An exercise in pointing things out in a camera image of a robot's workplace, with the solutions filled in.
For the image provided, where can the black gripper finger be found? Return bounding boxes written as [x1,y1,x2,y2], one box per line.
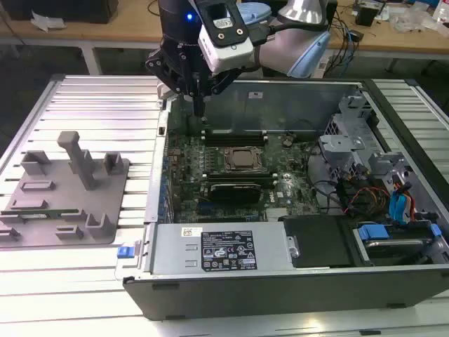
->
[198,68,243,117]
[145,48,200,117]

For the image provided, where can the green RAM stick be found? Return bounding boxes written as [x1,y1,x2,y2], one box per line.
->
[0,208,81,216]

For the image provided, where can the black RAM slot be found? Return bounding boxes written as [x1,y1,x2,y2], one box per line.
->
[202,136,270,148]
[201,128,268,138]

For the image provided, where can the wooden workbench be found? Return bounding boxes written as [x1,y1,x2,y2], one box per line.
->
[0,0,449,77]

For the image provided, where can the metal socket cover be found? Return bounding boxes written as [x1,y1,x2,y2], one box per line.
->
[222,145,268,173]

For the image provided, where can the silver CPU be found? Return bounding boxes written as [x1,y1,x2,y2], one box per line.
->
[232,148,260,168]

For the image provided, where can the green motherboard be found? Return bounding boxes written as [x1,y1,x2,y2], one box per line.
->
[163,128,326,224]

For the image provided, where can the black box on workbench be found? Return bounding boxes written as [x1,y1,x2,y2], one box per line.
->
[6,0,119,25]

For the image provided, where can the black graphics card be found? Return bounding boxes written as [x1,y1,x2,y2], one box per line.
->
[199,182,263,205]

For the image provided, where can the crumpled white paper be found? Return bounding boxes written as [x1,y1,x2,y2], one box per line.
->
[29,9,67,33]

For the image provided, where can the metal drive cage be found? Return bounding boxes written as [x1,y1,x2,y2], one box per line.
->
[317,93,415,198]

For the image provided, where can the small black device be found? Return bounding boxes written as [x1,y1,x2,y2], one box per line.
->
[354,6,382,27]

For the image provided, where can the grey parts rack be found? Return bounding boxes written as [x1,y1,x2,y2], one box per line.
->
[0,131,131,247]

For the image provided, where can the grey power supply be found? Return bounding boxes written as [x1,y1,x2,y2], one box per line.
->
[148,222,293,277]

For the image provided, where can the black drive bay cover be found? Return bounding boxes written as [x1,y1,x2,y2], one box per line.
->
[278,215,364,270]

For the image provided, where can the blue case latch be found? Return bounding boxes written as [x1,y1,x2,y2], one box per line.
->
[116,246,137,261]

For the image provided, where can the clear plastic bags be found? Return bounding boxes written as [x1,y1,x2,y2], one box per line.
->
[388,8,434,35]

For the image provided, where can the hard disk in blue carrier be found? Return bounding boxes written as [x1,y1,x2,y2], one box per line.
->
[354,220,443,266]

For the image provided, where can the black open PC case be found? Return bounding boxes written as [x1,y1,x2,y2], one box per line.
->
[114,75,449,322]

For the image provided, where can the grey case corner bracket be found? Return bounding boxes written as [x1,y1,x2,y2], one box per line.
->
[156,81,176,102]

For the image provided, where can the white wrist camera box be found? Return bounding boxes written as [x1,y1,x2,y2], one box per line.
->
[197,1,256,75]

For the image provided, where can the blue cable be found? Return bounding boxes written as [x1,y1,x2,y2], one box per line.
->
[340,19,356,77]

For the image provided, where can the red and orange wires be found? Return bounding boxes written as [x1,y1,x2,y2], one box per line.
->
[344,186,391,216]

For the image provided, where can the blue flat data wire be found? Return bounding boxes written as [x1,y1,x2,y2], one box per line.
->
[388,188,412,226]

